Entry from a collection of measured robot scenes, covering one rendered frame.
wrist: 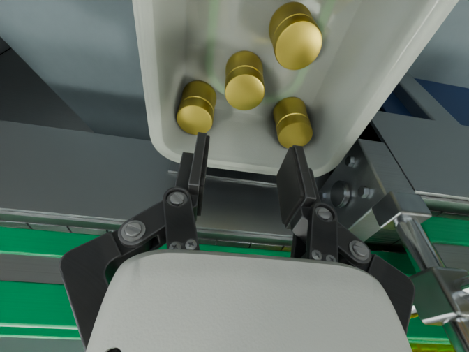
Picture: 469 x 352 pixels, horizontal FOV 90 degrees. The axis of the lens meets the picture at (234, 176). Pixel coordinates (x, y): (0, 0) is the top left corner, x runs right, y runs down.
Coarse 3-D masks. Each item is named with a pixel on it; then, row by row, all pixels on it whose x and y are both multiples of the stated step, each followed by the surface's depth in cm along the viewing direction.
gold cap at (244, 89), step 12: (228, 60) 22; (240, 60) 20; (252, 60) 20; (228, 72) 20; (240, 72) 19; (252, 72) 19; (228, 84) 19; (240, 84) 19; (252, 84) 19; (264, 84) 20; (228, 96) 20; (240, 96) 20; (252, 96) 20; (240, 108) 21; (252, 108) 21
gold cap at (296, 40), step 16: (272, 16) 19; (288, 16) 17; (304, 16) 16; (272, 32) 18; (288, 32) 16; (304, 32) 16; (320, 32) 16; (288, 48) 17; (304, 48) 17; (320, 48) 17; (288, 64) 18; (304, 64) 18
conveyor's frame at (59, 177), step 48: (432, 96) 34; (0, 144) 27; (48, 144) 28; (96, 144) 29; (144, 144) 31; (432, 144) 24; (0, 192) 23; (48, 192) 24; (96, 192) 25; (144, 192) 26; (240, 192) 28; (432, 192) 19; (240, 240) 26; (288, 240) 26
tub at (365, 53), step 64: (192, 0) 18; (256, 0) 18; (320, 0) 18; (384, 0) 16; (448, 0) 12; (192, 64) 22; (320, 64) 22; (384, 64) 16; (256, 128) 25; (320, 128) 23
